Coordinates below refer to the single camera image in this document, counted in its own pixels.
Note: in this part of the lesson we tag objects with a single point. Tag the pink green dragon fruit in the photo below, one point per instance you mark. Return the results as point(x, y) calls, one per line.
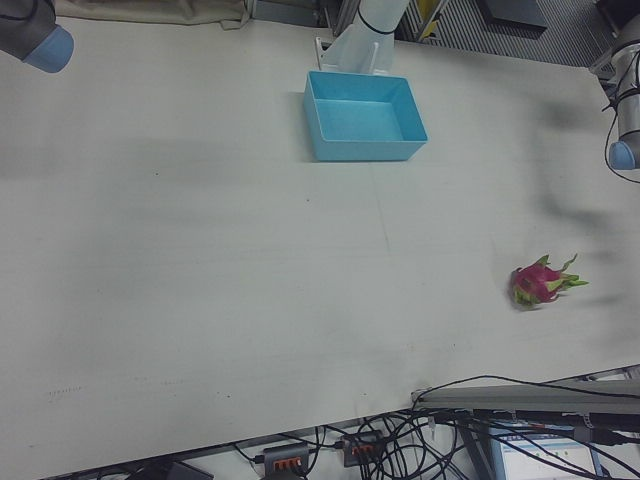
point(535, 280)

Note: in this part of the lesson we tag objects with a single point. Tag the light blue plastic bin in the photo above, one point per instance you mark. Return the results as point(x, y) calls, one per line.
point(360, 120)

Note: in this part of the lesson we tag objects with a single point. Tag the grey usb hub orange ports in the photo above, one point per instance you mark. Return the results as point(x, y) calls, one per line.
point(285, 455)
point(362, 445)

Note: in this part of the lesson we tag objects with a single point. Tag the beige cloth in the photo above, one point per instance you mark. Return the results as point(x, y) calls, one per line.
point(150, 12)

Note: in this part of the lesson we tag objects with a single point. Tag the black flat box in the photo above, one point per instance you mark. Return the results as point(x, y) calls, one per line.
point(515, 15)

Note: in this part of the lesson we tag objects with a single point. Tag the lit computer screen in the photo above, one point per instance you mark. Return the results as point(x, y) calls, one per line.
point(540, 455)

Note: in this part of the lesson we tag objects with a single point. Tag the grey metal rail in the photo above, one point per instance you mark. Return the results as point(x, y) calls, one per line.
point(500, 397)

